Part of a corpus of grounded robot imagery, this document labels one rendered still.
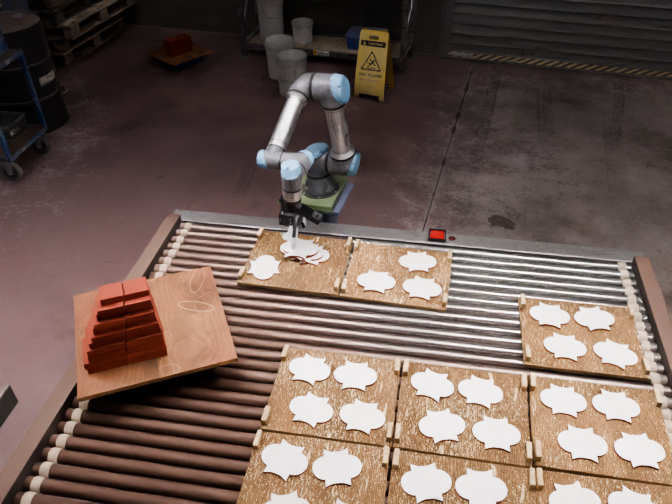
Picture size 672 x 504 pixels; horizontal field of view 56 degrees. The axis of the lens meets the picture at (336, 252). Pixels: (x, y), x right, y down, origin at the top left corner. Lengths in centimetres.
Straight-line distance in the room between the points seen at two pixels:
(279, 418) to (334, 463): 24
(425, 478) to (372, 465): 16
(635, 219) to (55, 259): 395
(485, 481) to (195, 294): 118
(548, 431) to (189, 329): 121
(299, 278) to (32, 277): 230
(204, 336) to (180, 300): 21
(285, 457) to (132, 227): 293
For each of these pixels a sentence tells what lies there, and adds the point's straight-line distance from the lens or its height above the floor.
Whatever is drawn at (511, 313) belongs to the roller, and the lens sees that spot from 250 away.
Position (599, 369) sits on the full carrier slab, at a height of 94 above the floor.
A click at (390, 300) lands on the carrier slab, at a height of 94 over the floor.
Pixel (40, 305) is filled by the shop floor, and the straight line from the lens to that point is 420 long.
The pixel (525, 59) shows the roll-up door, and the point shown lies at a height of 6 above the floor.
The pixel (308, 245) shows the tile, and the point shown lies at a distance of 264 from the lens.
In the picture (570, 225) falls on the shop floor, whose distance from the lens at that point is 468.
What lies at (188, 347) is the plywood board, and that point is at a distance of 219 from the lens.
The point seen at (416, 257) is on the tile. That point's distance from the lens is 264.
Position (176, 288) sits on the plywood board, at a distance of 242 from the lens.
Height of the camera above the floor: 260
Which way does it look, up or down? 38 degrees down
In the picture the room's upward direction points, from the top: 1 degrees counter-clockwise
